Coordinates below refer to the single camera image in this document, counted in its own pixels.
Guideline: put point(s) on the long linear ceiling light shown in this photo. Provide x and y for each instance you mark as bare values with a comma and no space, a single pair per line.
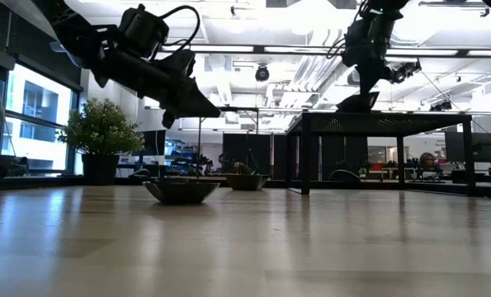
290,48

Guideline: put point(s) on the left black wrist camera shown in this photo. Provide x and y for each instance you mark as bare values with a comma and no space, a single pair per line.
144,29

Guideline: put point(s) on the background black robot arm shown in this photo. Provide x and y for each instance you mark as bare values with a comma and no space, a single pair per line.
191,158

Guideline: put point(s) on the dark bowl-shaped mini plate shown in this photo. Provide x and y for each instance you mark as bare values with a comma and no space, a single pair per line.
247,182

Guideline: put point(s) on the black perforated metal rack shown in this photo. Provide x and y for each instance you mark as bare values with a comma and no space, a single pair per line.
373,121

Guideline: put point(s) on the dark partition wall panel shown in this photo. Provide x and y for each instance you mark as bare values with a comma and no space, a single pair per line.
245,144

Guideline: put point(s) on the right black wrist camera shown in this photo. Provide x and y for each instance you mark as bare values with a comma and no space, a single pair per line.
406,71

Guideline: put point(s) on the black ceiling speaker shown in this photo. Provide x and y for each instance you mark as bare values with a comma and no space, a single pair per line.
262,73

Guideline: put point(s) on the black chair back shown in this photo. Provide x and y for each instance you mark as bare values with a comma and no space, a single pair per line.
344,171

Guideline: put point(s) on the dark computer monitor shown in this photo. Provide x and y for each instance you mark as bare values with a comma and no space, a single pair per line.
154,142
484,146

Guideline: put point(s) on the black frame stand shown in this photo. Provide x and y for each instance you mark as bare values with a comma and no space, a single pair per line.
237,109

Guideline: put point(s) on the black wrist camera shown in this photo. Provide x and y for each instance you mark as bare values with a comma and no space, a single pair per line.
406,71
144,29

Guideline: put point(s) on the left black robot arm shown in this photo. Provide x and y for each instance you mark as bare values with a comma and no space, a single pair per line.
76,37

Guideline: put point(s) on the person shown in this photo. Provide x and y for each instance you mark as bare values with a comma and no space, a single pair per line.
225,158
243,168
427,160

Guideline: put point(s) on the green potted plant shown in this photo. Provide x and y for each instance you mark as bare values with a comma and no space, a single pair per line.
100,132

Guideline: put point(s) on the boat-shaped glossy black mini plate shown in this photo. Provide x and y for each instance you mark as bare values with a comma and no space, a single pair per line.
181,193

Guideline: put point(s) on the dark bundle on ledge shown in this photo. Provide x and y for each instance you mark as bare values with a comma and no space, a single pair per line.
6,167

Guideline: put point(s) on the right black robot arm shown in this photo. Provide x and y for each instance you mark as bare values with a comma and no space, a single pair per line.
385,6

